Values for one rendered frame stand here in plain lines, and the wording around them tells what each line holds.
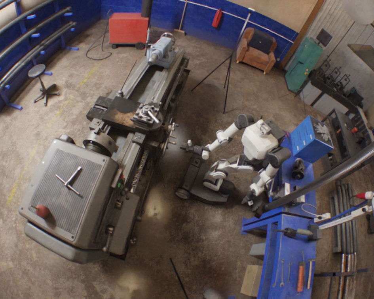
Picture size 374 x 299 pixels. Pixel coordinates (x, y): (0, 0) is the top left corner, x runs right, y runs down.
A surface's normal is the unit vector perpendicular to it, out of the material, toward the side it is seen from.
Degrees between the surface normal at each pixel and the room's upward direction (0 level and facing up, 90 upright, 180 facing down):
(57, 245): 0
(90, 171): 0
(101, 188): 45
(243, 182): 0
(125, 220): 32
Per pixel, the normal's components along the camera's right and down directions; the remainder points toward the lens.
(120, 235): 0.68, -0.26
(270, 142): -0.04, -0.58
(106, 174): 0.82, -0.14
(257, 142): -0.66, -0.14
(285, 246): 0.20, -0.49
